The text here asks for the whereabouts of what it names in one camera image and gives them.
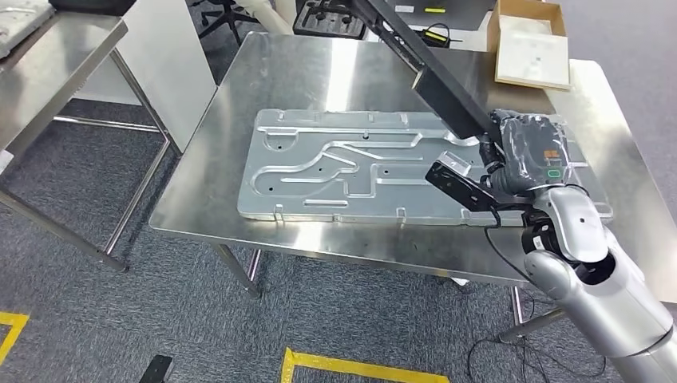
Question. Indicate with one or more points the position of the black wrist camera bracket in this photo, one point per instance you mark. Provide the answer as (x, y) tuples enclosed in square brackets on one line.
[(460, 187), (157, 370)]

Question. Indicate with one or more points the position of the white paper label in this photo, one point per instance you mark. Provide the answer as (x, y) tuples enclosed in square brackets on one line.
[(5, 161)]

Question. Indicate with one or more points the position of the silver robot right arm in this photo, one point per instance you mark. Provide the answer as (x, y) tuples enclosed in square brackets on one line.
[(597, 285)]

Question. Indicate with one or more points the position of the yellow floor tape square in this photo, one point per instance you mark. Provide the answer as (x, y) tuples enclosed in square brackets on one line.
[(338, 365), (13, 328)]

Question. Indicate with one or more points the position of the black office chair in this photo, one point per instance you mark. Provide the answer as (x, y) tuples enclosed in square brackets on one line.
[(227, 16)]

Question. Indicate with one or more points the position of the yellow sticker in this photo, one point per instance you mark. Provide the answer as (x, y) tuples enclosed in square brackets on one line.
[(435, 9)]

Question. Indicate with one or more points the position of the grey stamped metal plate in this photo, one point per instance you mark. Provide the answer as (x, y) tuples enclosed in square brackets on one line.
[(317, 201)]

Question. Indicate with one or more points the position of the black right wrist camera bracket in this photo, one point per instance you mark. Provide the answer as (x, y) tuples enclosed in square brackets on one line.
[(460, 187)]

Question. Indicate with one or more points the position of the stainless steel workbench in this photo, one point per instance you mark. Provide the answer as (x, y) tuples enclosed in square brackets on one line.
[(296, 69)]

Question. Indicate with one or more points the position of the white paper tag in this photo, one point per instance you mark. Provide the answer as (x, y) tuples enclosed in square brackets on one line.
[(459, 281)]

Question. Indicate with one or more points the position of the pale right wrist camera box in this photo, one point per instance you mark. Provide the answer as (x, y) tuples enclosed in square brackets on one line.
[(455, 161)]

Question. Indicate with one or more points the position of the white sticker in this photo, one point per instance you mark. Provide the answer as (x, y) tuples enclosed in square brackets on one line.
[(404, 8)]

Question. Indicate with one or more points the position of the grey flat mat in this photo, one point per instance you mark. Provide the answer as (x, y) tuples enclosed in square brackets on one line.
[(460, 13)]

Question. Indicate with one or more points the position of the stainless steel side table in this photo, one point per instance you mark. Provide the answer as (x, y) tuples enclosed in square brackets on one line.
[(53, 63)]

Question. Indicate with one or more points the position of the black device with yellow label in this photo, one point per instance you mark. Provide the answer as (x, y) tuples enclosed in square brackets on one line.
[(436, 37)]

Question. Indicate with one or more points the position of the white foam sheet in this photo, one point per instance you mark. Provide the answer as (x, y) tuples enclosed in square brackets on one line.
[(531, 58)]

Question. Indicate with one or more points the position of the person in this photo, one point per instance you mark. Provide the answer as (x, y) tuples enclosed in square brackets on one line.
[(267, 16)]

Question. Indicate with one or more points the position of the black left wrist camera bracket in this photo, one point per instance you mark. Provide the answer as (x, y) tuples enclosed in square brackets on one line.
[(157, 370)]

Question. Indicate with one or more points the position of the black plastic frame part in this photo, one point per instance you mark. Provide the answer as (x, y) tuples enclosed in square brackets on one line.
[(449, 100)]

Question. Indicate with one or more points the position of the open cardboard box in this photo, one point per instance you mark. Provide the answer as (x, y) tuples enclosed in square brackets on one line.
[(492, 37)]

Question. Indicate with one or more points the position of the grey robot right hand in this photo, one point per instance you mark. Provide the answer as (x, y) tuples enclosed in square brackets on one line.
[(529, 153)]

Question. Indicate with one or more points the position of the black moulded tool tray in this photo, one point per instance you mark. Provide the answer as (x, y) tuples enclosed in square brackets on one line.
[(328, 21)]

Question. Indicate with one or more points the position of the black hard case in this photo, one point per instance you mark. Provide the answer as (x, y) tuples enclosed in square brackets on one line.
[(90, 6)]

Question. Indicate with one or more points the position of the white cabinet panel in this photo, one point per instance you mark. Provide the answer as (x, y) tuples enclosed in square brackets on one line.
[(164, 63)]

